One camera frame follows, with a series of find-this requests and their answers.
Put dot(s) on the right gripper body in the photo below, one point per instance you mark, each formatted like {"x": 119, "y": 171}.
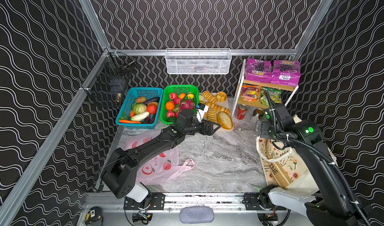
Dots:
{"x": 261, "y": 130}

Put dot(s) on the large round crusty bread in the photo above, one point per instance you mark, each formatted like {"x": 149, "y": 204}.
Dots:
{"x": 225, "y": 120}

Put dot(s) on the red cola can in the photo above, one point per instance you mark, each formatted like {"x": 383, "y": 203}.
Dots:
{"x": 241, "y": 111}

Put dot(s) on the purple snack bag right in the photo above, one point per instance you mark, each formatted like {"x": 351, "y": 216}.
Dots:
{"x": 286, "y": 73}

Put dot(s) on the purple snack bag left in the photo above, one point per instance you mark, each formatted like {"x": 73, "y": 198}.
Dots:
{"x": 258, "y": 70}

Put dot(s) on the striped long bread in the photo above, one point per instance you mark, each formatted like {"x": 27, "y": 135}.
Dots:
{"x": 210, "y": 97}
{"x": 212, "y": 115}
{"x": 218, "y": 107}

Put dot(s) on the striped long bread front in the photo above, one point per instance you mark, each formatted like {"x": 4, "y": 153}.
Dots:
{"x": 212, "y": 115}

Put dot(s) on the orange fruit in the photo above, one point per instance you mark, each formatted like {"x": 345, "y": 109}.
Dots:
{"x": 170, "y": 105}

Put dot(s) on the orange blackcurrant snack bag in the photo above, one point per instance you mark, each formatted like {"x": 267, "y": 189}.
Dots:
{"x": 250, "y": 93}

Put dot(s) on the floral canvas tote bag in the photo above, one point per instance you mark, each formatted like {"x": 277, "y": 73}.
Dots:
{"x": 285, "y": 168}

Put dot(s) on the red tomato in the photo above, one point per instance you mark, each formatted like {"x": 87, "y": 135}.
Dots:
{"x": 152, "y": 109}

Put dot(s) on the white wire wall basket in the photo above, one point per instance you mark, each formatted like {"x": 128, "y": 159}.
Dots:
{"x": 198, "y": 61}

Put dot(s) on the orange carrot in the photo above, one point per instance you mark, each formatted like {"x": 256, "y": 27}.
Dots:
{"x": 129, "y": 122}

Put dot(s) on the red apple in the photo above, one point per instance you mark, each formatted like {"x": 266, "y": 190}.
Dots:
{"x": 172, "y": 96}

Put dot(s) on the metal base rail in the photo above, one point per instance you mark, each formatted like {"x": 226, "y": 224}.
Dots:
{"x": 174, "y": 202}

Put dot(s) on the white radish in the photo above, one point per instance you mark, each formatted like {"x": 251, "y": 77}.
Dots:
{"x": 140, "y": 117}

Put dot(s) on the green plastic basket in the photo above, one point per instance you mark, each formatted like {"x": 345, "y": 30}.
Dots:
{"x": 181, "y": 91}

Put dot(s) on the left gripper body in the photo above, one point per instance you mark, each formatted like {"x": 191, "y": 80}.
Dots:
{"x": 204, "y": 127}

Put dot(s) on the grey padded cushion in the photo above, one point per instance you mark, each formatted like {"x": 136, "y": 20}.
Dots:
{"x": 197, "y": 215}

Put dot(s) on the purple snack bag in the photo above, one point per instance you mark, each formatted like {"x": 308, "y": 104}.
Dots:
{"x": 258, "y": 70}
{"x": 286, "y": 73}

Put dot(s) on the striped long bread middle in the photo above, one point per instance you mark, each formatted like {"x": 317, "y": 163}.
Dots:
{"x": 218, "y": 107}

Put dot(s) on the white bread tray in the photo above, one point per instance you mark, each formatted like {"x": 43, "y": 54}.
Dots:
{"x": 224, "y": 104}

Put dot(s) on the black wire wall basket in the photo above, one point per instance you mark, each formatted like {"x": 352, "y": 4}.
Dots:
{"x": 109, "y": 86}

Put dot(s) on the brown potato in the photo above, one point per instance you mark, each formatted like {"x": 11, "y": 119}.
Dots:
{"x": 140, "y": 99}

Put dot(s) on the yellow lemon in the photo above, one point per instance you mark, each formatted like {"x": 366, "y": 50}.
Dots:
{"x": 190, "y": 96}

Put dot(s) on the pink peach plastic bag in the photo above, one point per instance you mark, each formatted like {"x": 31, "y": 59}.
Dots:
{"x": 163, "y": 167}

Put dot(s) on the yellow tape measure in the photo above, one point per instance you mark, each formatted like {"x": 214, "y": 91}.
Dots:
{"x": 94, "y": 217}

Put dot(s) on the green apple tea snack bag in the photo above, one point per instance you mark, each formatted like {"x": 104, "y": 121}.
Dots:
{"x": 275, "y": 96}

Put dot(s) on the purple eggplant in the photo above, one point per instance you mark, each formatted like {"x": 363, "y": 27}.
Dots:
{"x": 152, "y": 100}

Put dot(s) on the pink dragon fruit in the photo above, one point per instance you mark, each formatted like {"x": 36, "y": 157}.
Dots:
{"x": 187, "y": 104}

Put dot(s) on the striped long bread back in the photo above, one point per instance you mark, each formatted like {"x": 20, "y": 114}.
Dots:
{"x": 210, "y": 97}

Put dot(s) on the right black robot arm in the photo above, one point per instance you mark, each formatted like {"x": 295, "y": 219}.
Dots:
{"x": 337, "y": 204}

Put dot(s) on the teal plastic basket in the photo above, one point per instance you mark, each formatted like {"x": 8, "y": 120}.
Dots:
{"x": 126, "y": 111}

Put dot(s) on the white steamed bun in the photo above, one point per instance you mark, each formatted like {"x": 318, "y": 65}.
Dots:
{"x": 201, "y": 98}

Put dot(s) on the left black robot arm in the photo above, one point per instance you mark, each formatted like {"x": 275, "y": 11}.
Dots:
{"x": 120, "y": 172}

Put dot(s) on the green tea can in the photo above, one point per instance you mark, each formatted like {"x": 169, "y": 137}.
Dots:
{"x": 258, "y": 114}

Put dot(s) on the yellow pumpkin shaped bread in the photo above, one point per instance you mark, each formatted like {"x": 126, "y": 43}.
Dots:
{"x": 221, "y": 97}

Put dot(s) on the green cabbage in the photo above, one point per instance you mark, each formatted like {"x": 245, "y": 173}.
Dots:
{"x": 138, "y": 108}

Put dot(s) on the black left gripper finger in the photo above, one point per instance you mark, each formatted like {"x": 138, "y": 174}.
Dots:
{"x": 215, "y": 124}
{"x": 212, "y": 131}

